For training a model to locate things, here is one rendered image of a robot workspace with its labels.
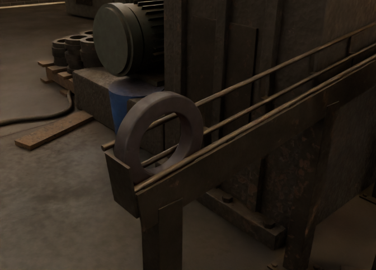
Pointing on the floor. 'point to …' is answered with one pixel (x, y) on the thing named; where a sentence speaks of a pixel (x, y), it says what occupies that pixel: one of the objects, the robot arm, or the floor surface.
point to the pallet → (70, 59)
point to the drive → (125, 60)
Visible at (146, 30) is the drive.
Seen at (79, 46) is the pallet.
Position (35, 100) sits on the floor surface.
